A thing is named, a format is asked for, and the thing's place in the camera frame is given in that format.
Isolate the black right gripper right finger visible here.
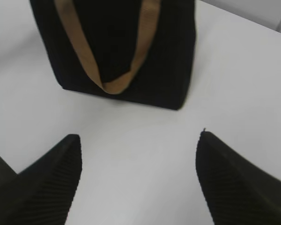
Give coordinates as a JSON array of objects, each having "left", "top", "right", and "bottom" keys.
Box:
[{"left": 195, "top": 130, "right": 281, "bottom": 225}]

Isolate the black tote bag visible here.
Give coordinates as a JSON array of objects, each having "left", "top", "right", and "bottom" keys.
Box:
[{"left": 30, "top": 0, "right": 196, "bottom": 110}]

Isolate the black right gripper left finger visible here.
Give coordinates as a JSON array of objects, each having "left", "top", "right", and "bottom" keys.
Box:
[{"left": 0, "top": 134, "right": 82, "bottom": 225}]

